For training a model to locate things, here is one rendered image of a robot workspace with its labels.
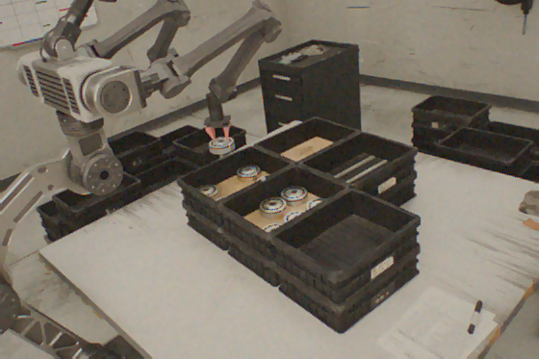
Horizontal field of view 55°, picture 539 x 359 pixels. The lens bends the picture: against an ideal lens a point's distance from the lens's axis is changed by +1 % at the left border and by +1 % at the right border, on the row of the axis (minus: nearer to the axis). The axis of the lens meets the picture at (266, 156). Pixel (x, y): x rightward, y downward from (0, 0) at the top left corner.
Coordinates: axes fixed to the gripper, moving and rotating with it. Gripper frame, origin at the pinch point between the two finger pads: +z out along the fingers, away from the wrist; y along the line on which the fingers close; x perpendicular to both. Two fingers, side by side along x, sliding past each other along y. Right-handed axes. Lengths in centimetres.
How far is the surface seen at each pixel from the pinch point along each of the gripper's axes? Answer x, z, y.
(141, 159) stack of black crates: -102, 49, 76
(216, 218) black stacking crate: 26.2, 21.3, 1.3
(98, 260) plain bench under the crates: 28, 35, 51
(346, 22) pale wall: -379, 29, -74
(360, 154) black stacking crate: -22, 22, -57
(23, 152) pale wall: -190, 72, 212
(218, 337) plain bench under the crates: 70, 37, -4
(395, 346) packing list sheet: 76, 38, -57
